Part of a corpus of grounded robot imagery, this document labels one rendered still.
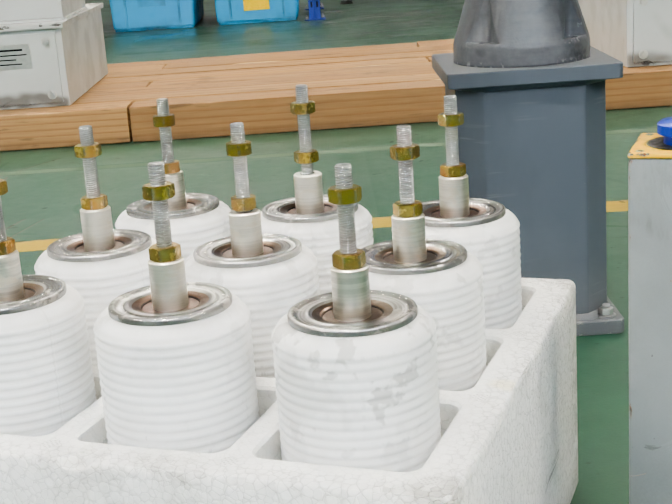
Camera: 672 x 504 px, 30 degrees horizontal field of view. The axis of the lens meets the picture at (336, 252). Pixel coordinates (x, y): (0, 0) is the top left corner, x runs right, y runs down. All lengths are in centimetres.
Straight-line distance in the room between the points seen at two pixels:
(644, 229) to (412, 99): 195
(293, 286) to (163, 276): 12
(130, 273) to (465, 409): 26
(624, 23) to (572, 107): 156
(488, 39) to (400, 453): 74
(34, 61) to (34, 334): 212
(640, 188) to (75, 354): 38
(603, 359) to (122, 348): 72
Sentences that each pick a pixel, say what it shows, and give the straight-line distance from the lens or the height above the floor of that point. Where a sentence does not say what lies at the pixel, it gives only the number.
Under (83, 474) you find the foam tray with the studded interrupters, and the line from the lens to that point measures 76.
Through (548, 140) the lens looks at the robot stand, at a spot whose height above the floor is 22.
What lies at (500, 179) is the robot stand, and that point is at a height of 18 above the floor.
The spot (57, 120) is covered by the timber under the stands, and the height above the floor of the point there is 6.
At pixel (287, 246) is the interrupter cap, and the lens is 87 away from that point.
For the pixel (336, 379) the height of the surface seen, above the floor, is 23.
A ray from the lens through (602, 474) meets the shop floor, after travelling 110.
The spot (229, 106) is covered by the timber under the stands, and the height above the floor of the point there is 7.
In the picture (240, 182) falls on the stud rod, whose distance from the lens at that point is 86.
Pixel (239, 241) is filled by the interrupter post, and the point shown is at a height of 26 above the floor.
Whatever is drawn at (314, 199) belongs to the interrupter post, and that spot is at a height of 26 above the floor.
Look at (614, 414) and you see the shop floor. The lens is 122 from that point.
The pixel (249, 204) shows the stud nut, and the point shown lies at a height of 29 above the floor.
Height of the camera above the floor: 48
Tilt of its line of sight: 16 degrees down
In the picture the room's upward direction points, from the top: 4 degrees counter-clockwise
